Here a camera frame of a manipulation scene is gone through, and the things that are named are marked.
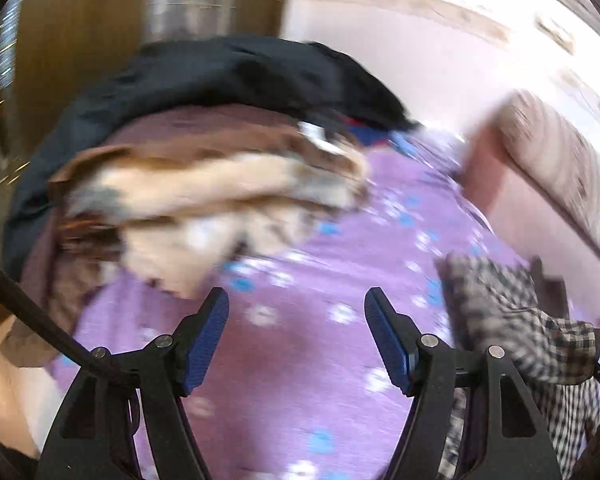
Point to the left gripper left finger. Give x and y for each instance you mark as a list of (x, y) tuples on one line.
[(92, 436)]

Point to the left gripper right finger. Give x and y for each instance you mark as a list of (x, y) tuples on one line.
[(469, 407)]

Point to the black cream checkered coat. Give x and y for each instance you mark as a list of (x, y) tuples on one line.
[(489, 303)]

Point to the purple floral bed sheet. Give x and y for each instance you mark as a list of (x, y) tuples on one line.
[(296, 388)]

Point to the pink folded blanket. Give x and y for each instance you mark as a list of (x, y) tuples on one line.
[(529, 221)]

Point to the brown cream patterned garment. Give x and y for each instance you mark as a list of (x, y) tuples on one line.
[(172, 196)]

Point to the striped beige pillow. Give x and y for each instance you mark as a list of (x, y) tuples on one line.
[(555, 156)]

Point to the red blue garment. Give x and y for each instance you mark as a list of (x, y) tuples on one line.
[(366, 135)]

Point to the black garment pile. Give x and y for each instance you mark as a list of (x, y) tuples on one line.
[(304, 80)]

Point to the wooden wardrobe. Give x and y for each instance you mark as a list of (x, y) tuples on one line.
[(52, 49)]

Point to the wall picture frame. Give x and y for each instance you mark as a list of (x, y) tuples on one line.
[(556, 33)]

